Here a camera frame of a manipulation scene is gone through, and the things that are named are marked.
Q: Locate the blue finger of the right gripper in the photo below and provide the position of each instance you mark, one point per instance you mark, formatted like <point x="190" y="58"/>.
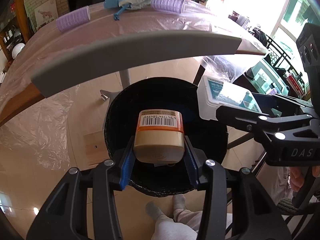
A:
<point x="265" y="102"/>

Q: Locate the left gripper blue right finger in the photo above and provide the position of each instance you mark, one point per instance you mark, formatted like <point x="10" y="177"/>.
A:
<point x="255" y="215"/>

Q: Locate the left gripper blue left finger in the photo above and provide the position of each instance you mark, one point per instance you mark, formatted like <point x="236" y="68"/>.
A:
<point x="64" y="214"/>

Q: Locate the orange cream jar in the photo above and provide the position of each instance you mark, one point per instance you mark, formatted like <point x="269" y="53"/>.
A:
<point x="159" y="137"/>

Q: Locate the person right hand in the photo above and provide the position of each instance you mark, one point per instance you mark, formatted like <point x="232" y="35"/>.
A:
<point x="297" y="179"/>

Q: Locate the glass side table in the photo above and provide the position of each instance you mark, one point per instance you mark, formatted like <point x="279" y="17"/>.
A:
<point x="265" y="80"/>

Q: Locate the black metal chair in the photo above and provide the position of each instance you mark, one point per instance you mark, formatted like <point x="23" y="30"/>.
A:
<point x="279" y="60"/>

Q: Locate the grey foam edge guard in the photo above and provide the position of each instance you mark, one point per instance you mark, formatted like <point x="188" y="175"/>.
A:
<point x="100" y="58"/>

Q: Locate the white helmet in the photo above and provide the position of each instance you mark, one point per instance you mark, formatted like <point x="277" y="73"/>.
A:
<point x="17" y="49"/>

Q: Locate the elephant picture frame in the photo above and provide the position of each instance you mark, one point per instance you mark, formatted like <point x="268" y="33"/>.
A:
<point x="45" y="13"/>

